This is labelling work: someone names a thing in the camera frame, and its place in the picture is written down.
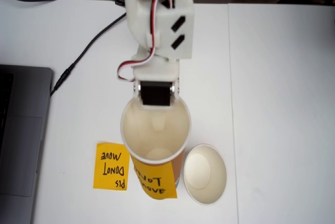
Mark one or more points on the brown paper cup with note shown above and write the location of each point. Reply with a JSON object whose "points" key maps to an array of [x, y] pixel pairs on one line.
{"points": [[136, 135]]}

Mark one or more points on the yellow handwritten sticky note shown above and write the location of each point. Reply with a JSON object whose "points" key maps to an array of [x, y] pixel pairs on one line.
{"points": [[111, 166], [154, 182]]}

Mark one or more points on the grey laptop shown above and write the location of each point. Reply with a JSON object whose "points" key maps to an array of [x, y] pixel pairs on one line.
{"points": [[21, 135]]}

